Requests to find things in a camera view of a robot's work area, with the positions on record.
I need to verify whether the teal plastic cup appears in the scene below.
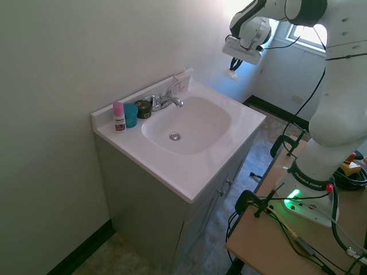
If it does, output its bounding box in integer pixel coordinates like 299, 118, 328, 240
123, 103, 139, 129

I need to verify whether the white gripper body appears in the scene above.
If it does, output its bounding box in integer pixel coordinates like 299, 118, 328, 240
221, 34, 262, 65

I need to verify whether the black cable with inline adapter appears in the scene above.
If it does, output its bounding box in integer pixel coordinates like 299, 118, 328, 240
265, 207, 333, 273

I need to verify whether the pink capped white bottle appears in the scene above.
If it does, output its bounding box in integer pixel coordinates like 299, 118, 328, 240
112, 101, 126, 133

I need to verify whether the window with white frame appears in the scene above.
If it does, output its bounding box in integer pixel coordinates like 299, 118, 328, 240
271, 19, 328, 54

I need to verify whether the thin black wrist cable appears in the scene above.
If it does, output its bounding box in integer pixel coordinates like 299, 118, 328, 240
263, 25, 328, 150

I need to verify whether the grey cable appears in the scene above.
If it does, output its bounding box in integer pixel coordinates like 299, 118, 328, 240
329, 214, 367, 258

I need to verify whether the black baseboard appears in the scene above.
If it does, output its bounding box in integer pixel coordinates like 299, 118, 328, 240
42, 219, 116, 275
243, 95, 311, 127

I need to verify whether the white rectangular box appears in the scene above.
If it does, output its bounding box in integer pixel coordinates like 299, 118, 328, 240
173, 68, 193, 93

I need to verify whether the black coiled cable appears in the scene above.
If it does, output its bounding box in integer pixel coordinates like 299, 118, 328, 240
334, 160, 367, 190

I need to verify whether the dark green screw clamp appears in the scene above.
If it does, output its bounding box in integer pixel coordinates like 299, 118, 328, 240
233, 183, 284, 218
270, 128, 307, 158

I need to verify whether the chrome sink faucet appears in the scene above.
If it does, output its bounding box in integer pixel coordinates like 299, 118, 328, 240
146, 81, 184, 112

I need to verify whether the wooden table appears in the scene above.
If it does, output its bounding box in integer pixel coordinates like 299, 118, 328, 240
225, 134, 367, 275

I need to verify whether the white sink countertop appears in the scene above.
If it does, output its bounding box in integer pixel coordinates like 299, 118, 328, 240
91, 68, 267, 205

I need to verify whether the grey vanity cabinet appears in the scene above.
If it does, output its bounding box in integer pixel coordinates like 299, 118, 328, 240
94, 131, 259, 273

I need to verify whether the black round jar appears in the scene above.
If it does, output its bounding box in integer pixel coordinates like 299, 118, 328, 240
134, 99, 153, 119

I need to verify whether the yellow emergency stop button box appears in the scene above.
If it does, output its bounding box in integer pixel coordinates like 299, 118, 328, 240
342, 153, 365, 175

